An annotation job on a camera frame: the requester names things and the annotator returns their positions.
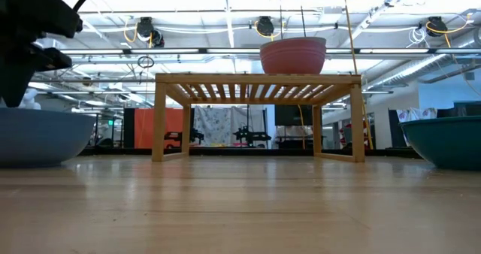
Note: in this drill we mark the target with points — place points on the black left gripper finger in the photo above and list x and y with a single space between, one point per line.
15 85

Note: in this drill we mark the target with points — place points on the slate blue bowl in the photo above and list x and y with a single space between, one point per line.
41 141

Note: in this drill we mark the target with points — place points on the pink bowl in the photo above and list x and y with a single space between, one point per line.
293 58

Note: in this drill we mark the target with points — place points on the teal bowl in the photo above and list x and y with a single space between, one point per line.
447 145

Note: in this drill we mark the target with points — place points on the black background robot arm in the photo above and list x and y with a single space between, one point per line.
176 135
250 135

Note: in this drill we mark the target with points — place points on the wooden slatted shelf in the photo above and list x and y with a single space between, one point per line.
255 78

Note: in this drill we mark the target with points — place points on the orange panel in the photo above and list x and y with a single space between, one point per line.
150 128

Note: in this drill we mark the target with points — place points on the white printed cloth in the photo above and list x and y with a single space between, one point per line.
214 124

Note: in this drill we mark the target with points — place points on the black monitor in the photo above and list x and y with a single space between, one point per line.
293 115

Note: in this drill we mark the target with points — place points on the flower print cloth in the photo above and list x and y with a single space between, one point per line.
413 114

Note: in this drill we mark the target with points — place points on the black cabinet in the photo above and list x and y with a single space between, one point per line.
466 109

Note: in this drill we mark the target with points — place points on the black aluminium table frame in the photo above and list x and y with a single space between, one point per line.
225 151

